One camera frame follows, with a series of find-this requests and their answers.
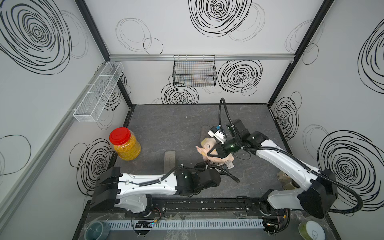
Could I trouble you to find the black corrugated right cable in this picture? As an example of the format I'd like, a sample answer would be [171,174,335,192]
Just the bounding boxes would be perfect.
[217,97,364,214]

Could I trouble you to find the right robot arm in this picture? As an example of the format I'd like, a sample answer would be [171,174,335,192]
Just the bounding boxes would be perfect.
[203,120,338,219]

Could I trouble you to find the brown cardboard box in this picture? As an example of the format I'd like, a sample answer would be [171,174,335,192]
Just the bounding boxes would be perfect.
[277,171,292,183]
[283,182,297,190]

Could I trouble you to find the white wire wall shelf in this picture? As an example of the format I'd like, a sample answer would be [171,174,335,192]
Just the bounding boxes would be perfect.
[73,62,124,123]

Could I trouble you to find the red lid jar yellow grains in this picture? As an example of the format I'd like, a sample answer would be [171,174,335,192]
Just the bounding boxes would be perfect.
[109,127,141,161]

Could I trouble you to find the grey fabric oval eyeglass case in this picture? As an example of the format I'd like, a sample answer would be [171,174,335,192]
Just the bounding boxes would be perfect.
[200,125,211,145]

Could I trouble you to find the green white tape roll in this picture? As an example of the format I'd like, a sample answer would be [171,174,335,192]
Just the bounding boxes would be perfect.
[298,221,326,240]

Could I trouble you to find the grey rectangular eyeglass case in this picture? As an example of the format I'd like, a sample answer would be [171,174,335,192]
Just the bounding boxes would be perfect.
[164,151,176,174]

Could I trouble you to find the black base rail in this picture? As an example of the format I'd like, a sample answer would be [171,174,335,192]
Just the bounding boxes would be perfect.
[125,196,291,219]

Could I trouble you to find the teal tape roll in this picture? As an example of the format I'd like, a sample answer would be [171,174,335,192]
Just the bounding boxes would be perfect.
[84,221,110,240]

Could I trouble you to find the white slotted cable duct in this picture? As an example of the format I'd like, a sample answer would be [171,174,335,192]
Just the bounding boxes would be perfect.
[105,219,265,231]

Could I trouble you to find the black corrugated left cable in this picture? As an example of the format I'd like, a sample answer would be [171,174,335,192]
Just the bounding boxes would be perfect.
[137,164,241,188]

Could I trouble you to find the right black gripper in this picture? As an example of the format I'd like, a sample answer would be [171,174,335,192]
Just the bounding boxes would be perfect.
[206,137,241,159]

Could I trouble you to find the black corrugated cable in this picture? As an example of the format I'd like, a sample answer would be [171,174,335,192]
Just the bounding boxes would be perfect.
[137,164,241,188]
[217,97,364,214]

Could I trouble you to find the black wire wall basket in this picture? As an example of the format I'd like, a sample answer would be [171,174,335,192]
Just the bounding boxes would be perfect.
[172,55,218,88]

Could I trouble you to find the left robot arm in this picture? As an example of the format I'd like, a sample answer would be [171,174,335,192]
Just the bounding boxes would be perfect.
[90,165,221,214]

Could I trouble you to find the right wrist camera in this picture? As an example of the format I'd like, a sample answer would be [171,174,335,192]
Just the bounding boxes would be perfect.
[208,125,227,144]

